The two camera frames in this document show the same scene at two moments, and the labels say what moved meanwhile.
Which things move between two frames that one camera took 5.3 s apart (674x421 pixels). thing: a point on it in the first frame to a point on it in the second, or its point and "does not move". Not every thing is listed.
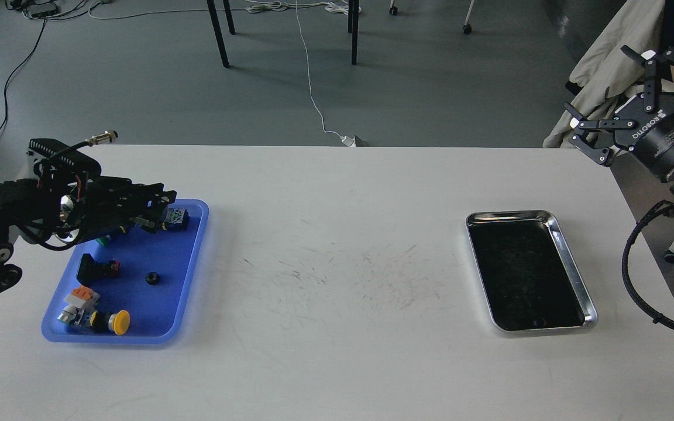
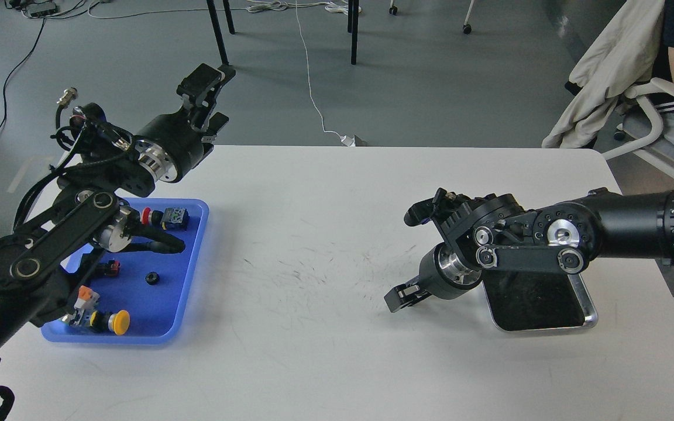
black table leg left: x=217 y=32 does not move
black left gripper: x=103 y=204 to x=169 y=147
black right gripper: x=661 y=139 to x=442 y=275
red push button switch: x=176 y=218 does not move
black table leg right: x=353 y=26 does not move
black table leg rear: x=229 y=17 does not move
